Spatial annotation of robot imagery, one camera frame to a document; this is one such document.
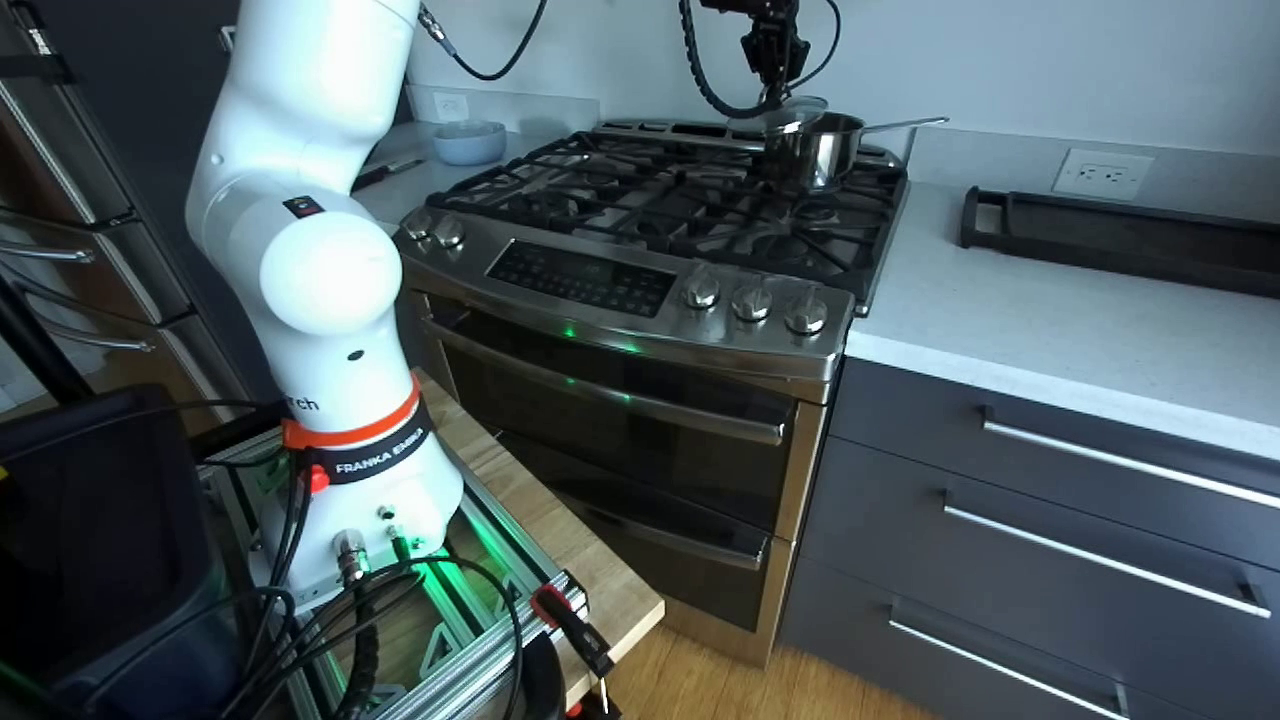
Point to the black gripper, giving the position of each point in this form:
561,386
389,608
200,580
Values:
773,38

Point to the stainless steel pot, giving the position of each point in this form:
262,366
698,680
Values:
834,148

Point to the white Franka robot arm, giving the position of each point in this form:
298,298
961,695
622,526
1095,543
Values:
320,242

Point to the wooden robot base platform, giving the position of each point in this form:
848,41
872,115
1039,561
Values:
561,534

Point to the large round white dish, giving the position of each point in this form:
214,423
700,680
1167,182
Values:
469,145

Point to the black griddle tray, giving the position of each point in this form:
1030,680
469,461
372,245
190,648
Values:
1121,242

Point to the red and black clamp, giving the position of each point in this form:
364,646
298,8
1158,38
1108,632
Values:
578,632

